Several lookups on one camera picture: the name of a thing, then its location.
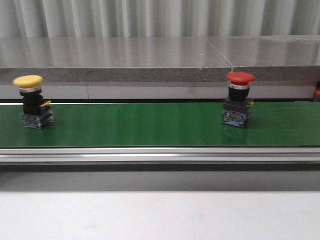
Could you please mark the grey speckled stone slab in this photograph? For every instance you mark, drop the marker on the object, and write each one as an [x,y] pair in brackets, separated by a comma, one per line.
[112,59]

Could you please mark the aluminium conveyor frame rail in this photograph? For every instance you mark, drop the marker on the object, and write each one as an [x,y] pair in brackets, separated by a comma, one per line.
[160,155]

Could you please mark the white curtain backdrop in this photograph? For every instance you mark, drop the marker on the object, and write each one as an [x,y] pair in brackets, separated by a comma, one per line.
[158,18]

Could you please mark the green conveyor belt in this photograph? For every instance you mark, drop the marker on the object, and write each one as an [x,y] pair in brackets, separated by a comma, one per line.
[164,124]

